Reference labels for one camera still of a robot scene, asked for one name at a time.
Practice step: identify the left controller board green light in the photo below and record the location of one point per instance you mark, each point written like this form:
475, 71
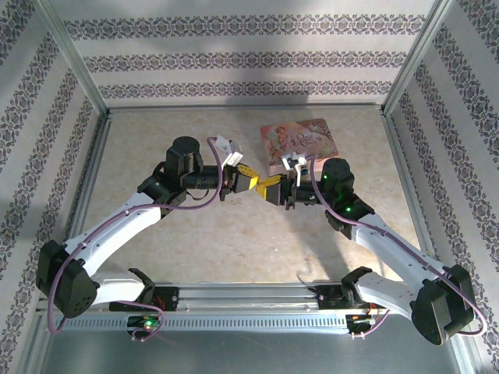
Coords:
146, 323

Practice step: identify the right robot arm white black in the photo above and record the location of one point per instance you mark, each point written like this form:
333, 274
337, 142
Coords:
390, 241

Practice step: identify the pink illustrated tin box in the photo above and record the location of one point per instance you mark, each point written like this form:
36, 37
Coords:
308, 134

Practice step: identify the aluminium side frame rail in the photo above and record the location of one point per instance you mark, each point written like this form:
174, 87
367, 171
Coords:
401, 163
93, 163

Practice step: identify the right controller board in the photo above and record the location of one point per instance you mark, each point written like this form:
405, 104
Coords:
358, 319

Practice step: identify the grey metal sheet panel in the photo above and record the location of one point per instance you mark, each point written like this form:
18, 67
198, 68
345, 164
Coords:
249, 354

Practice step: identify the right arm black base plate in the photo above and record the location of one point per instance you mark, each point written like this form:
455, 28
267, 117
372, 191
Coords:
325, 300

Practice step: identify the aluminium frame post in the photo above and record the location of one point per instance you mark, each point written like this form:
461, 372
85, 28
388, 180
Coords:
419, 50
70, 50

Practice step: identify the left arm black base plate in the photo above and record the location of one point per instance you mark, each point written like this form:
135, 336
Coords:
171, 298

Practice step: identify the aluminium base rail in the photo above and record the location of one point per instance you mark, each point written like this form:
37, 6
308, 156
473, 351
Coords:
241, 292

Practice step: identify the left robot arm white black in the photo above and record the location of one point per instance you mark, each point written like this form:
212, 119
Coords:
117, 222

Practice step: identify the aluminium rear frame rail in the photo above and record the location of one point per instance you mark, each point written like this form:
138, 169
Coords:
245, 108

